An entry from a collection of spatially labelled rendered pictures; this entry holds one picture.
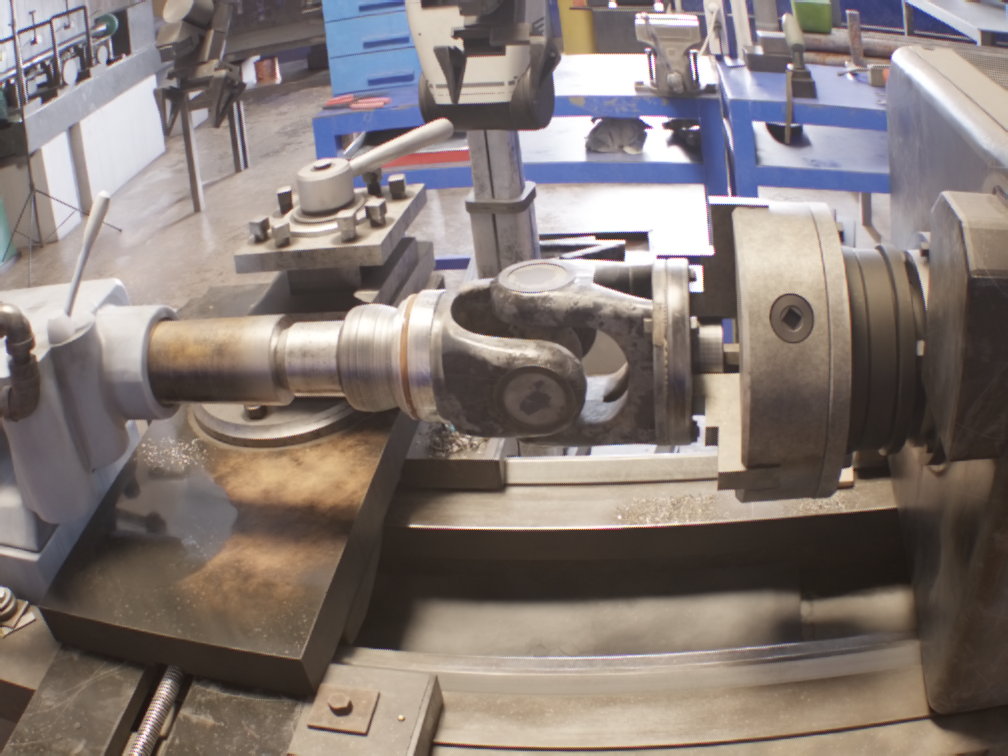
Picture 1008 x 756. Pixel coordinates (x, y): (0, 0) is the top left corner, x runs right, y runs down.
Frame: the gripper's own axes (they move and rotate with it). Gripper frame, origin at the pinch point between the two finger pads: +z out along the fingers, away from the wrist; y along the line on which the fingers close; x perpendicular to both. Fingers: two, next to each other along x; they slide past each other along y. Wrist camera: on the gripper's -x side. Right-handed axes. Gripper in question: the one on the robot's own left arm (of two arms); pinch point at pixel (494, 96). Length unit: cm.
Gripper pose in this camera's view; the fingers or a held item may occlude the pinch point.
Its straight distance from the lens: 120.4
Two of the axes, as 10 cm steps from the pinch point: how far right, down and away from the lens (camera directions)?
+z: -0.6, 10.0, 0.1
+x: 3.2, 0.1, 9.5
